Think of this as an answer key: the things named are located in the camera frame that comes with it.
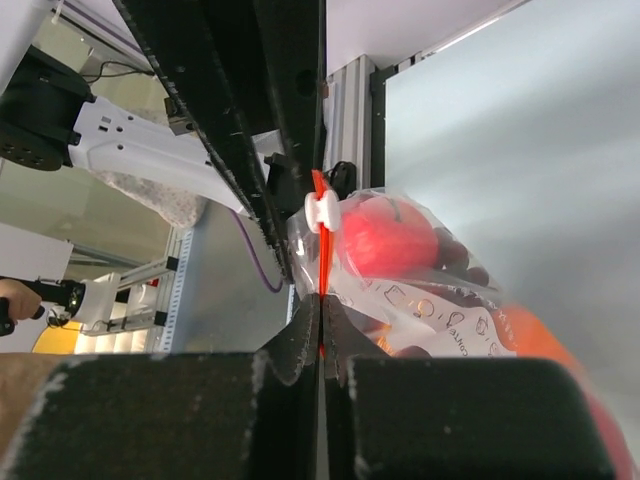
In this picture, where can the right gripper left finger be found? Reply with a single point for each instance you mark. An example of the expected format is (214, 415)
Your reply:
(249, 415)

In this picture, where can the person hand background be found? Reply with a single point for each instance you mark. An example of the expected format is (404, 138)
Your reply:
(23, 301)

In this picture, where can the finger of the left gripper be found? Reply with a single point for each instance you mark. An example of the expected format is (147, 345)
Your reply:
(247, 75)

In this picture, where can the small orange fake tangerine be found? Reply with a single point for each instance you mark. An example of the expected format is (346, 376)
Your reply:
(520, 331)

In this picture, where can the dark purple fake grapes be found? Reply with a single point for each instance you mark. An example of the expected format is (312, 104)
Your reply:
(445, 312)

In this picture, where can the aluminium frame rail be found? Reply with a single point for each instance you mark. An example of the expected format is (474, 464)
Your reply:
(355, 119)

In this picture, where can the clear zip bag orange seal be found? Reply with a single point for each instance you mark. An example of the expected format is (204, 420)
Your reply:
(318, 270)

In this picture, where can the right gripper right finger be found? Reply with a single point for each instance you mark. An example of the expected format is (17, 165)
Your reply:
(444, 418)

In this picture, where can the red fake apple upper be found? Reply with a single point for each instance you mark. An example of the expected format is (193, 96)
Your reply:
(386, 237)

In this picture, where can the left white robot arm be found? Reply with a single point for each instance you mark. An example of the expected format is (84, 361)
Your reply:
(50, 118)

